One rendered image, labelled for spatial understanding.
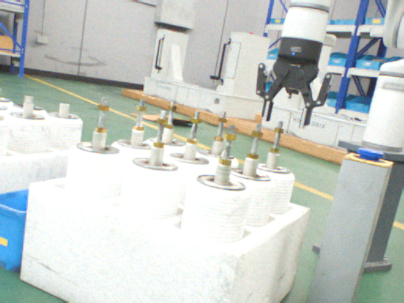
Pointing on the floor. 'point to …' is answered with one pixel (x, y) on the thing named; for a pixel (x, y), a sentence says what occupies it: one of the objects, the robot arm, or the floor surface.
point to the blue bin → (13, 228)
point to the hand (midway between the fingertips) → (285, 117)
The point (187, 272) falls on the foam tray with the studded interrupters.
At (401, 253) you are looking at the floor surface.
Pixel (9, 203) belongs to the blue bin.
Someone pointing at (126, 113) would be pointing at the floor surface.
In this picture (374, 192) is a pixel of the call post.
